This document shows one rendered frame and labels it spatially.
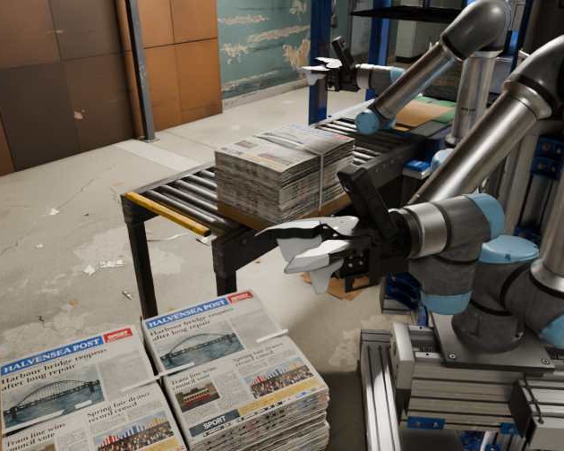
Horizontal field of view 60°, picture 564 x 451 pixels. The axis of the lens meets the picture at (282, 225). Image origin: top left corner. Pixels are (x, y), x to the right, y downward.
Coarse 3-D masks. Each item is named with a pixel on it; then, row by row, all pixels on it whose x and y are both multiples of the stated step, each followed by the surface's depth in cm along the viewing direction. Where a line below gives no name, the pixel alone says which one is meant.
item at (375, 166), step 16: (400, 144) 226; (416, 144) 228; (384, 160) 209; (400, 160) 221; (384, 176) 214; (224, 240) 150; (240, 240) 153; (256, 240) 159; (272, 240) 166; (224, 256) 150; (240, 256) 156; (256, 256) 162; (224, 272) 152
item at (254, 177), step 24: (240, 144) 158; (264, 144) 158; (216, 168) 156; (240, 168) 149; (264, 168) 142; (288, 168) 140; (312, 168) 149; (240, 192) 152; (264, 192) 144; (288, 192) 144; (312, 192) 152; (264, 216) 148; (288, 216) 146
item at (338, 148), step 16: (288, 128) 172; (304, 128) 172; (304, 144) 158; (320, 144) 157; (336, 144) 156; (352, 144) 162; (336, 160) 158; (352, 160) 164; (336, 176) 160; (336, 192) 163
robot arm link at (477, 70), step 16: (496, 0) 130; (480, 48) 136; (496, 48) 135; (464, 64) 142; (480, 64) 139; (464, 80) 143; (480, 80) 141; (464, 96) 145; (480, 96) 143; (464, 112) 146; (480, 112) 145; (464, 128) 148; (448, 144) 153
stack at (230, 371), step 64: (192, 320) 113; (256, 320) 113; (0, 384) 96; (64, 384) 96; (128, 384) 96; (192, 384) 96; (256, 384) 96; (320, 384) 96; (64, 448) 83; (128, 448) 83; (192, 448) 85; (256, 448) 93; (320, 448) 103
